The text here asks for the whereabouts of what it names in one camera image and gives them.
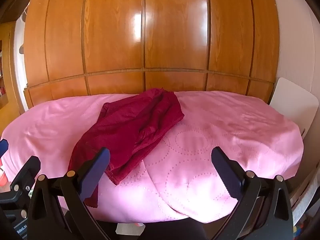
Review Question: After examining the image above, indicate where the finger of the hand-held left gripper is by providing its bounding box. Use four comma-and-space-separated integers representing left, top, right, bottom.
9, 156, 41, 198
0, 139, 9, 160

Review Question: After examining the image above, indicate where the pink bedspread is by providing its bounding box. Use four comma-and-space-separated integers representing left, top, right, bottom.
0, 90, 304, 224

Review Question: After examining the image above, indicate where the white paper sheet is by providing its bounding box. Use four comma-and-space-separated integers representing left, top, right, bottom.
116, 224, 146, 240

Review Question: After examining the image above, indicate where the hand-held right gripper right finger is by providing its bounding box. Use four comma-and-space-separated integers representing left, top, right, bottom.
211, 146, 293, 240

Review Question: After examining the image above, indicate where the white headboard panel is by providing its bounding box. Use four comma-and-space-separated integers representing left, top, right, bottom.
269, 77, 320, 220

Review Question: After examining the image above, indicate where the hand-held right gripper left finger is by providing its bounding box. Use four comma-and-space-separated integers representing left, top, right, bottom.
27, 147, 111, 240

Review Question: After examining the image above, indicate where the wooden wardrobe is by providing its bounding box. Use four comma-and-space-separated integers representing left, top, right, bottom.
22, 0, 280, 114

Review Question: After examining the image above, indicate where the dark red garment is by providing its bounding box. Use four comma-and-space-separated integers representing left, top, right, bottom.
67, 88, 185, 208

